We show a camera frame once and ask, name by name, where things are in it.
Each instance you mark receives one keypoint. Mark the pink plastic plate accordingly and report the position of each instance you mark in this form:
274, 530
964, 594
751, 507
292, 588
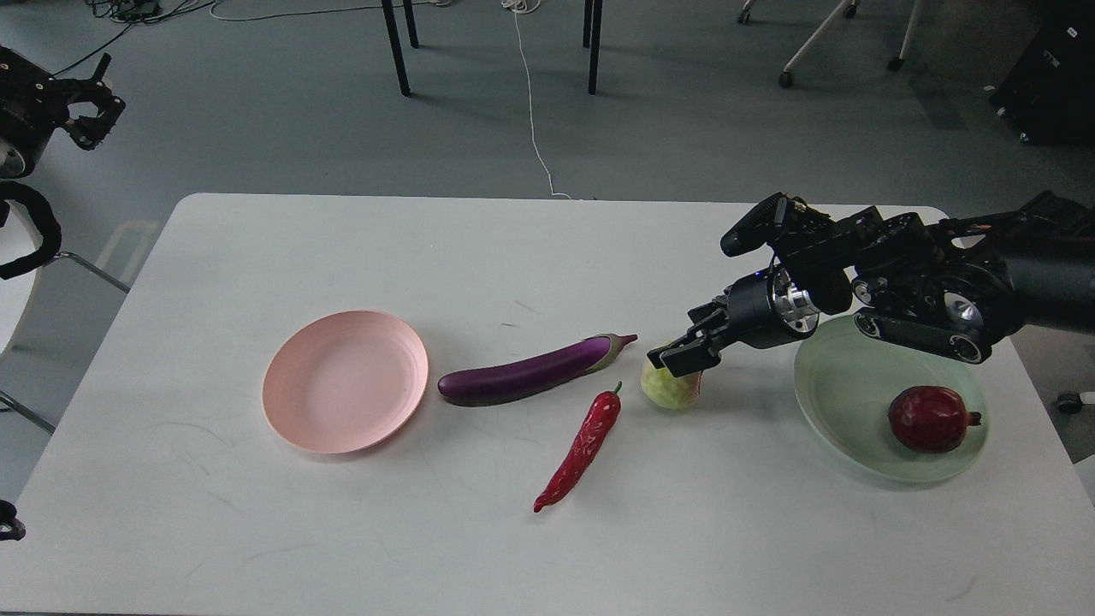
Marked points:
345, 382

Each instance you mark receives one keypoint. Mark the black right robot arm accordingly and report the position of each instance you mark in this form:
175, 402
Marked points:
953, 289

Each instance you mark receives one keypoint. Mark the black table leg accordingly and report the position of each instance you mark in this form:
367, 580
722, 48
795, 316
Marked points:
395, 42
591, 35

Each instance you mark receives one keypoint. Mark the green plastic plate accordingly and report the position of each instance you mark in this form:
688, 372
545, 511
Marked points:
845, 382

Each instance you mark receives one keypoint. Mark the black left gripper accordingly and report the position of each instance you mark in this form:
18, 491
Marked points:
30, 114

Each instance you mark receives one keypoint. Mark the black table leg right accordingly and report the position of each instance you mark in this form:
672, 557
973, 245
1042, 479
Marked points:
591, 35

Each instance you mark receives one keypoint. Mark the yellow-green apple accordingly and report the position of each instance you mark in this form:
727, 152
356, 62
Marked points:
669, 392

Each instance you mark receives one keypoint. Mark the black table leg left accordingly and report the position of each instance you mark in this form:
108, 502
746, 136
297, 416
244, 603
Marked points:
395, 42

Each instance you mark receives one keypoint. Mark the purple eggplant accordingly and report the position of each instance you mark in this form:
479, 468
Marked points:
488, 386

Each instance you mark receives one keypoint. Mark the black box on floor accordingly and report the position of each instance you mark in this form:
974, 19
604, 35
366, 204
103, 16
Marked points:
1048, 96

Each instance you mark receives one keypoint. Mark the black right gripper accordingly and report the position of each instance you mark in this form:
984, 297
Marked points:
761, 310

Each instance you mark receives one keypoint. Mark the red chili pepper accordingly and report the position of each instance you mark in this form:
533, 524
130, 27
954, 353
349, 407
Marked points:
600, 419

